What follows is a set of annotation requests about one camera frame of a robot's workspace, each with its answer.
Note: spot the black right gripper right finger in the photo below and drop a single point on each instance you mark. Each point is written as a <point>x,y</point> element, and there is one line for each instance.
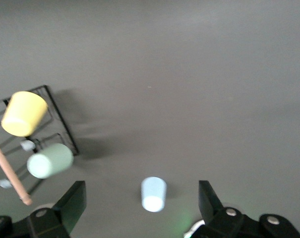
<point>229,223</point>

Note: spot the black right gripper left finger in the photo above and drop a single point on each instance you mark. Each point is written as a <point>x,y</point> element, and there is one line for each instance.
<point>48,223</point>

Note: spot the pale green plastic cup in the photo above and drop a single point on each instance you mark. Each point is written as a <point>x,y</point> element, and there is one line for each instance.
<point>49,161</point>

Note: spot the yellow plastic cup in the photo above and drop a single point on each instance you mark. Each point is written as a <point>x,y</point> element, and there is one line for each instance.
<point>23,114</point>

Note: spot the light blue plastic cup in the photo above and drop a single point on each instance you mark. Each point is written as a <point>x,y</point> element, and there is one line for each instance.
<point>153,196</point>

